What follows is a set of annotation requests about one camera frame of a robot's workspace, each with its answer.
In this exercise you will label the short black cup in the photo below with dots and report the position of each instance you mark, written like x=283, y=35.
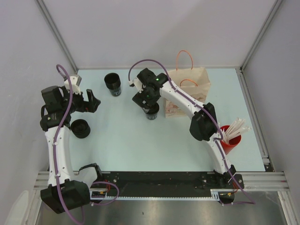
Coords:
x=80, y=128

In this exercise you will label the paper takeout bag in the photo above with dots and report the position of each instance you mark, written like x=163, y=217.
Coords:
x=194, y=81

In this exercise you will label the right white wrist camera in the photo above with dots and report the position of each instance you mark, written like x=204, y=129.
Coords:
x=136, y=83

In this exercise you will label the tall black tumbler cup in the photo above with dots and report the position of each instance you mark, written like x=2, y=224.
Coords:
x=113, y=83

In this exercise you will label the black coffee cup lid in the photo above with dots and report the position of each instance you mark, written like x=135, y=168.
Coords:
x=153, y=109

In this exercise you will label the dark translucent coffee cup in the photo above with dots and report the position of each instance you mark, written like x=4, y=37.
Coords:
x=151, y=115

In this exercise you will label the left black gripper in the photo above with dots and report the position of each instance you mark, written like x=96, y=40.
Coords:
x=86, y=106

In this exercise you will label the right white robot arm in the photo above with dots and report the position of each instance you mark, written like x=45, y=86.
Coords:
x=203, y=126

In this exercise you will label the red straw holder cup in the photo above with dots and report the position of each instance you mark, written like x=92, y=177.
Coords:
x=232, y=143

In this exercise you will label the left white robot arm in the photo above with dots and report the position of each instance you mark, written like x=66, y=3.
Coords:
x=64, y=187

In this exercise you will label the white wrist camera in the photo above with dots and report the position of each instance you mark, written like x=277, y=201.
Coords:
x=75, y=83
x=136, y=83

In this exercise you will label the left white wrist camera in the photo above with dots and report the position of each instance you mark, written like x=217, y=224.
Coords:
x=75, y=83

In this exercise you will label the aluminium frame rail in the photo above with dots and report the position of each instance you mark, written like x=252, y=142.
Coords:
x=264, y=181

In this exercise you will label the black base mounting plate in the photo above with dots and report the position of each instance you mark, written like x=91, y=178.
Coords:
x=166, y=184

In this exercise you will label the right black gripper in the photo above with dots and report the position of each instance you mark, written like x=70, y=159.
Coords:
x=139, y=98

